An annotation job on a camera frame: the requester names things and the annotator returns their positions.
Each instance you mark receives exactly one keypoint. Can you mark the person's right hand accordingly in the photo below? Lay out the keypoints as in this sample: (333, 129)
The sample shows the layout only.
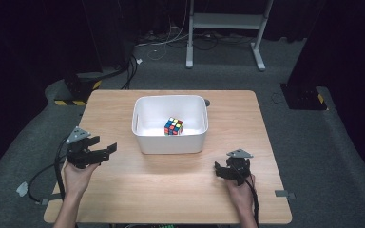
(241, 196)

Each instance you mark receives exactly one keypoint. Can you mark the wooden table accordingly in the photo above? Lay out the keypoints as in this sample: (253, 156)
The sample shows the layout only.
(177, 196)

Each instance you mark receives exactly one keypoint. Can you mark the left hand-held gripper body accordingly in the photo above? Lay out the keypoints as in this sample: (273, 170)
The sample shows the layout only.
(79, 153)

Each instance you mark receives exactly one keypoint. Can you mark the grey tape strip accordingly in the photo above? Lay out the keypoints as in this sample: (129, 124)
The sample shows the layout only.
(49, 199)
(284, 194)

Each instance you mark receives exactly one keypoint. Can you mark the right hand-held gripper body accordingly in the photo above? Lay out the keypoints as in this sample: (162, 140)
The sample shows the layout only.
(239, 167)

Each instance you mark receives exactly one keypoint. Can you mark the person's left hand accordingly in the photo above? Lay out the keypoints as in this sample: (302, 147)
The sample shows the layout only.
(77, 180)

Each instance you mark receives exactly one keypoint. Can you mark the white plastic bin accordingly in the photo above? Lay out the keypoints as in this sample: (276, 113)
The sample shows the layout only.
(171, 144)

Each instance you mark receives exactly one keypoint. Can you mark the multicoloured puzzle cube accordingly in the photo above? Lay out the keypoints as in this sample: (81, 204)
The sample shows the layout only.
(173, 126)

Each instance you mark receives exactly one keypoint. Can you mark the grey metal stand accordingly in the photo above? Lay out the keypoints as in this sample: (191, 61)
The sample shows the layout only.
(228, 21)

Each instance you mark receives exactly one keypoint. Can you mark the small grey knob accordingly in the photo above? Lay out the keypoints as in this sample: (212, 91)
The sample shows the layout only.
(207, 102)

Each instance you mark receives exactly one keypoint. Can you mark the black base with yellow stripes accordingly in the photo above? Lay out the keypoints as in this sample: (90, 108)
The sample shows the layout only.
(76, 90)
(304, 98)

